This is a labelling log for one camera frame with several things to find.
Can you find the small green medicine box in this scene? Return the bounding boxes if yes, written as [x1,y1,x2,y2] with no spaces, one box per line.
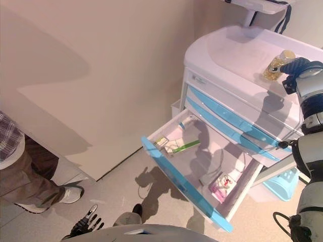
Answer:
[153,137,169,150]

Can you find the white medical cart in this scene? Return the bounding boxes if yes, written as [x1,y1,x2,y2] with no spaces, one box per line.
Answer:
[171,25,323,187]

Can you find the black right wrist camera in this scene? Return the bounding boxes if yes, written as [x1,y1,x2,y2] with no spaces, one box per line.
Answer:
[282,74,299,95]

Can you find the person in plaid shirt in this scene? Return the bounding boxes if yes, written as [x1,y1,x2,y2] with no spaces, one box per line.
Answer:
[0,110,66,210]

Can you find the grey robot torso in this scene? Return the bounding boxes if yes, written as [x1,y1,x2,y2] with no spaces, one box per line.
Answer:
[60,223,220,242]

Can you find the black strap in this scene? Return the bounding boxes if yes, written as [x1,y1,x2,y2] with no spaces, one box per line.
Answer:
[274,0,293,33]

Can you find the long green white medicine box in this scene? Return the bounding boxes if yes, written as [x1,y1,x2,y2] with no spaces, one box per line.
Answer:
[165,138,202,157]

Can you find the white shelf on post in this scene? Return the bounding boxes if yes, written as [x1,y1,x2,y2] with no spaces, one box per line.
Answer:
[222,0,295,27]

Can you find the pink white medicine box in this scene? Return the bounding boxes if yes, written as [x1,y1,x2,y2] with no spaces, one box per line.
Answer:
[208,172,238,202]

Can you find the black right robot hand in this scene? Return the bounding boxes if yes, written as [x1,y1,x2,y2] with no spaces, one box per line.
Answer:
[267,57,323,76]

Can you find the blue lid waste bin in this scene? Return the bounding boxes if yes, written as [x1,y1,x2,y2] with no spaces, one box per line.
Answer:
[262,167,300,202]

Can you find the clear bottle of yellow capsules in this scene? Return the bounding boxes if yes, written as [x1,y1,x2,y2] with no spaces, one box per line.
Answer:
[262,49,296,83]

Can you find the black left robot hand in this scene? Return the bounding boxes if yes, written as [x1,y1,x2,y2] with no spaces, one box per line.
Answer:
[62,204,105,240]

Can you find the silver left robot leg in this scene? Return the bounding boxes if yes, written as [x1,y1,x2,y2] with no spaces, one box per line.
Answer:
[113,203,144,227]

